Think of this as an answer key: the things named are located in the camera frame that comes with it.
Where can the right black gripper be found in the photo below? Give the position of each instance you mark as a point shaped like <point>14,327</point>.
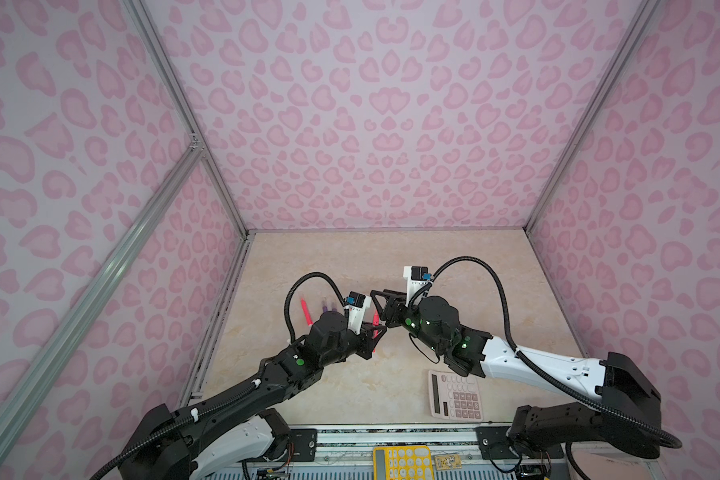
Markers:
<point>394,300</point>

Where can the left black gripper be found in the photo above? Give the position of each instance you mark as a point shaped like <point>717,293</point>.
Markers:
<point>367,343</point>

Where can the pink desk calculator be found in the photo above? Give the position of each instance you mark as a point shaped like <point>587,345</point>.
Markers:
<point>454,398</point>

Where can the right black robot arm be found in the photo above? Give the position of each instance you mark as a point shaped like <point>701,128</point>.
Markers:
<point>611,400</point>

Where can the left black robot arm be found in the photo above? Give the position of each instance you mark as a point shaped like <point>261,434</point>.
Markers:
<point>168,445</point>

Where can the yellow calculator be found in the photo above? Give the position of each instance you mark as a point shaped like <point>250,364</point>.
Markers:
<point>412,462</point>

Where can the small brown circuit board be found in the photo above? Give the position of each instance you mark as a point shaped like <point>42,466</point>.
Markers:
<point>447,462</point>

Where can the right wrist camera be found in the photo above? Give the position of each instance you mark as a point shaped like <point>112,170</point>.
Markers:
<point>417,277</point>

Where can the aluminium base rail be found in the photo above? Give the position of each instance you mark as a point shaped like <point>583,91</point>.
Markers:
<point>345,452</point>

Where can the aluminium frame strut left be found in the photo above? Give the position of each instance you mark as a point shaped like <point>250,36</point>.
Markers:
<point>20,406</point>

